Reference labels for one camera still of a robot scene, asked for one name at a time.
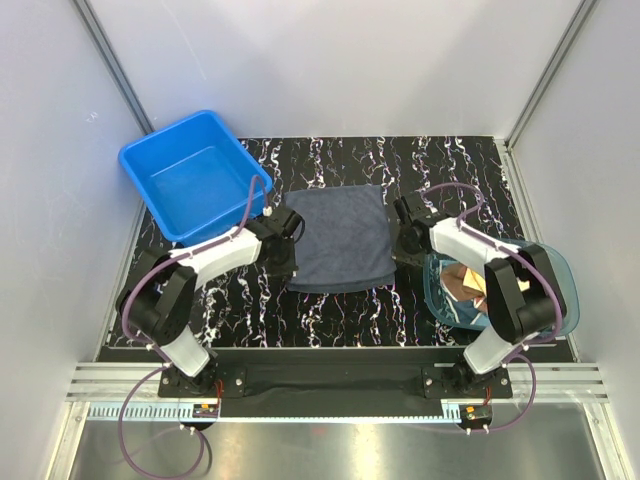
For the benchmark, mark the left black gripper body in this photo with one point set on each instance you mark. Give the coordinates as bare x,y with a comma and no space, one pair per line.
284,262

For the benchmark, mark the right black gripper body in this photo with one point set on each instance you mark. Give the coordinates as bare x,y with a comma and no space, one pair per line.
405,251

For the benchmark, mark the dark grey-blue towel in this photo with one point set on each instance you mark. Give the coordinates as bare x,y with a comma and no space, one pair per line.
346,246

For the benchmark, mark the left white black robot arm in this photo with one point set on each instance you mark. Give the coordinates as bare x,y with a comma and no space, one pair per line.
155,303

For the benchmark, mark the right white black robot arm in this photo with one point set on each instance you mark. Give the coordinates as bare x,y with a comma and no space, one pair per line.
524,300

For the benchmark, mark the brown towel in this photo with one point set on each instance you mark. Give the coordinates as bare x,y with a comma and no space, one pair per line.
453,279

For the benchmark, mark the translucent teal plastic basket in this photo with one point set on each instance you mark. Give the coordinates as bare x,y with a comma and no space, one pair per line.
434,291

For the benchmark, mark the yellow towel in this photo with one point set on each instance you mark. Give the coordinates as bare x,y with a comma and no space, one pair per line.
475,281

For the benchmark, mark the blue plastic bin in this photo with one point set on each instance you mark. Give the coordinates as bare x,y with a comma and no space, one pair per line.
196,178

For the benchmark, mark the left small connector board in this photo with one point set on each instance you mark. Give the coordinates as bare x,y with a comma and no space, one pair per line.
206,410

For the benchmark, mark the small connector board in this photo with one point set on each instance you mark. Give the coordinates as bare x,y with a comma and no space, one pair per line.
482,412
206,410

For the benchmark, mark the right small connector board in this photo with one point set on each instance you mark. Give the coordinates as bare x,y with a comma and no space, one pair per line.
482,412

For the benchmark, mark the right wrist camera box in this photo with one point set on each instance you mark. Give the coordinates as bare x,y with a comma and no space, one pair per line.
411,207

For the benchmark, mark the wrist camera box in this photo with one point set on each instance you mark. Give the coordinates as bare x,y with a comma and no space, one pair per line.
293,225
411,207

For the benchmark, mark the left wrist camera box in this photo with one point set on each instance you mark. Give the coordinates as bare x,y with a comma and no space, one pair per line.
293,225

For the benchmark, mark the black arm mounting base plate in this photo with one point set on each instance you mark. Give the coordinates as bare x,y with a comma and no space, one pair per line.
424,371

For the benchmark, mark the aluminium front rail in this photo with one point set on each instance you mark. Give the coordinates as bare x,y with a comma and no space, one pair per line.
130,392

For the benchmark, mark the left aluminium frame post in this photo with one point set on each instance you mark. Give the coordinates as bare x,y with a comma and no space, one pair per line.
109,57

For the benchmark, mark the aluminium frame post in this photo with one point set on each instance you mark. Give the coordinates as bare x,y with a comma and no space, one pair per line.
571,33
109,57

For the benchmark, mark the right aluminium frame post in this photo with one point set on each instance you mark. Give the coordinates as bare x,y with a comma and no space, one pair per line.
571,33

